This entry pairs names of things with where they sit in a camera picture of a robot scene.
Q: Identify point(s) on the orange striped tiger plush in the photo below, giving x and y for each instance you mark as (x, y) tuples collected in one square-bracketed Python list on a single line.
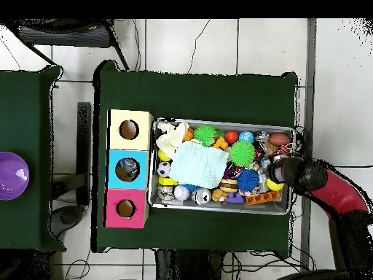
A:
[(282, 149)]

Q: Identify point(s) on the orange toy building block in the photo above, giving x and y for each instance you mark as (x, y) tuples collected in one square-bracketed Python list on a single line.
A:
[(262, 197), (220, 143)]

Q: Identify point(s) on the mint green cloth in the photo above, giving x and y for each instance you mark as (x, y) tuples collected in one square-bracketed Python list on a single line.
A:
[(198, 164)]

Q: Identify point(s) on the crushed clear plastic bottle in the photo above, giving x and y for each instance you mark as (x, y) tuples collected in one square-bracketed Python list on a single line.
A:
[(126, 164)]

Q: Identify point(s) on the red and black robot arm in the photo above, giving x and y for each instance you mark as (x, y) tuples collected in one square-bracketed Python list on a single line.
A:
[(309, 175)]

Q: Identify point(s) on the silver mesh bin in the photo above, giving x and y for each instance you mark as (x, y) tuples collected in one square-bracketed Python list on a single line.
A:
[(212, 205)]

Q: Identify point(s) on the wooden box with three holes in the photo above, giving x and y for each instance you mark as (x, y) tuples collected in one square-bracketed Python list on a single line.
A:
[(142, 134)]

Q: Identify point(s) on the yellow ball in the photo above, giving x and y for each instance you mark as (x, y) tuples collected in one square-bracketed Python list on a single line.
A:
[(274, 186)]

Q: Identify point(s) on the green spiky rubber ball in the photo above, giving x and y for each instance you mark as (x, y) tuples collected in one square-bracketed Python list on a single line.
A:
[(242, 153), (205, 135)]

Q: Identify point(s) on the blue spiky rubber ball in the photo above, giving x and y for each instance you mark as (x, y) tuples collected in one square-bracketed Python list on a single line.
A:
[(247, 179)]

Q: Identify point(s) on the white toy baseball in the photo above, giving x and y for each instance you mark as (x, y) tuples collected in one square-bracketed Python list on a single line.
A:
[(181, 192)]

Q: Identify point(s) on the dark green tablecloth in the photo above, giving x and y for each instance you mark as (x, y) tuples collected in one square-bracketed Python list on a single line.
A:
[(189, 96), (23, 116)]

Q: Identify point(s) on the cream cloth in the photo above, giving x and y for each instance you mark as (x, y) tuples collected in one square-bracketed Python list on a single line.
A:
[(170, 138)]

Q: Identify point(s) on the black and white soccer ball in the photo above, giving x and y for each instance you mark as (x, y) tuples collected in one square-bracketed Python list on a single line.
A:
[(163, 169)]

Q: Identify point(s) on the black chair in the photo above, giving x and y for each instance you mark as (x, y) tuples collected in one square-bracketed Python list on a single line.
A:
[(64, 36)]

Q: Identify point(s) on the purple bowl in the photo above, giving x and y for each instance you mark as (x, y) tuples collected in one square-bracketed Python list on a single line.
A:
[(13, 176)]

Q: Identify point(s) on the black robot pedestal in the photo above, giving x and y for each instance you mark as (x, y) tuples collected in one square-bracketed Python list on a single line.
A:
[(186, 268)]

